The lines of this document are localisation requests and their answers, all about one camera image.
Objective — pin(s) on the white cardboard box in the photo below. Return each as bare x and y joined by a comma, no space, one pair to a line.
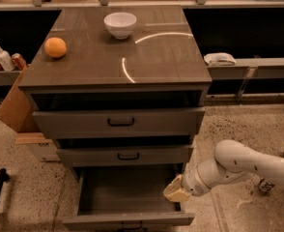
43,149

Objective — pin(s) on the grey drawer cabinet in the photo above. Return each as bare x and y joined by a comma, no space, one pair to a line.
158,66

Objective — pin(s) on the white pump bottle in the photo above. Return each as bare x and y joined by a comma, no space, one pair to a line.
6,60

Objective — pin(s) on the orange fruit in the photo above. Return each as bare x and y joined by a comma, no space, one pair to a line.
55,47

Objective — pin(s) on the brown cardboard box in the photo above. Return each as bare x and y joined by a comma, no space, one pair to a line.
16,111

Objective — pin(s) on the folded white cloth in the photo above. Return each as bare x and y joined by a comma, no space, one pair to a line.
220,59

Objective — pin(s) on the grey drawer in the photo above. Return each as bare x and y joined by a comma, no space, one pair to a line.
126,198
119,123
124,156

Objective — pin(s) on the white ceramic bowl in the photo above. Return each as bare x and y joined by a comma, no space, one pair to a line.
120,25

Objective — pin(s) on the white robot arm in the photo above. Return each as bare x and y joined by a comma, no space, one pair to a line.
232,162

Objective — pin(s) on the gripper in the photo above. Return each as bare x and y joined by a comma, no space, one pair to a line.
191,180

